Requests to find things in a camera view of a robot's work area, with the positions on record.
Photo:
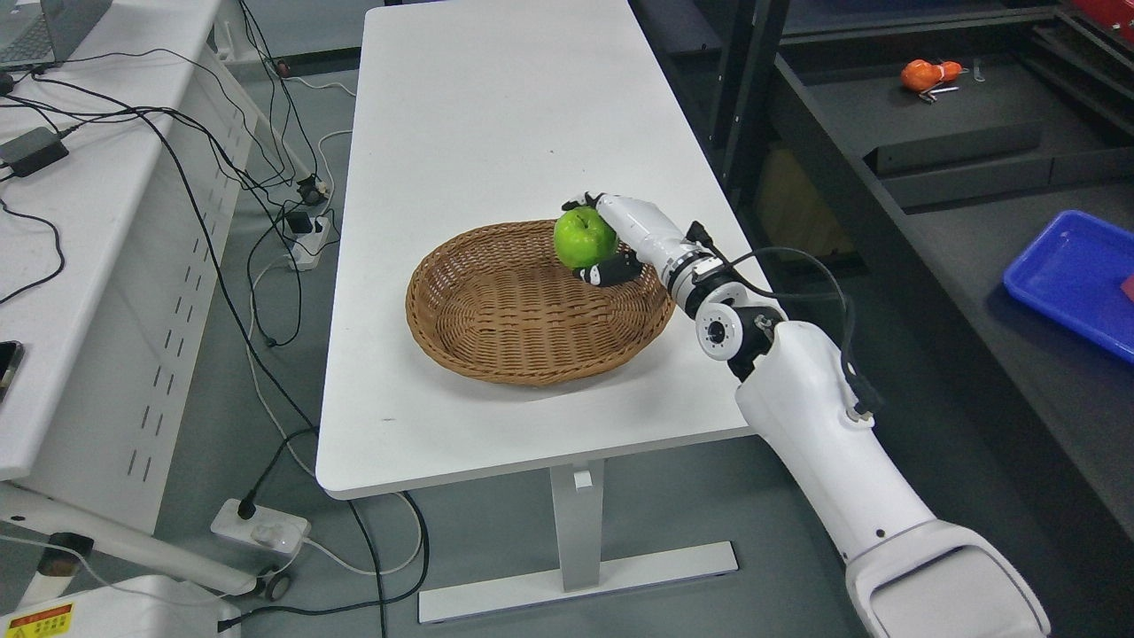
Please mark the green apple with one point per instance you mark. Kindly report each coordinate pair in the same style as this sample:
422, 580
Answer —
582, 238

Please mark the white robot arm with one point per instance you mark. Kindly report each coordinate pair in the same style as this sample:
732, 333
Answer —
908, 573

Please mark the white power strip near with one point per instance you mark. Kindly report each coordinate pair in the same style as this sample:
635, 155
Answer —
267, 529

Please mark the orange toy fruit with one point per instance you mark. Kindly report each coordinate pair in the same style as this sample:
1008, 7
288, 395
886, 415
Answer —
920, 75

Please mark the white side desk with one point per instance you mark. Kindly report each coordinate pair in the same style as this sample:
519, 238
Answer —
110, 258

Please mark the black power adapter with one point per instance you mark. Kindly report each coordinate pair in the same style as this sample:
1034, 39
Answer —
33, 151

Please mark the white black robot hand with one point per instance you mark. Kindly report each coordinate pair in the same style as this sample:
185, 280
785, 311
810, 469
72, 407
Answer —
641, 225

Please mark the grey laptop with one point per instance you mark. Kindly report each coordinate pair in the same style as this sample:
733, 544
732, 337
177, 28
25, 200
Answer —
42, 33

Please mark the white table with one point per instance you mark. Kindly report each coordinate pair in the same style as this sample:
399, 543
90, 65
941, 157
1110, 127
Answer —
476, 112

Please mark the black smartphone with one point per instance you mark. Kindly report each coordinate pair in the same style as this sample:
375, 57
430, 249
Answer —
11, 356

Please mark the blue plastic tray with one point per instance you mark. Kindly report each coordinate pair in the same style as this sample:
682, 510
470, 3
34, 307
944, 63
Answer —
1077, 272

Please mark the white power strip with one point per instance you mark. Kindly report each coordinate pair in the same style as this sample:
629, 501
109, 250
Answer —
267, 529
306, 251

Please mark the white power strip far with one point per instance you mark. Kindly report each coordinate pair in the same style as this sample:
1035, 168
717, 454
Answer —
306, 251

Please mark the brown wicker basket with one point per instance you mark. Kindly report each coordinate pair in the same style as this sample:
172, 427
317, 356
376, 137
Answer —
495, 304

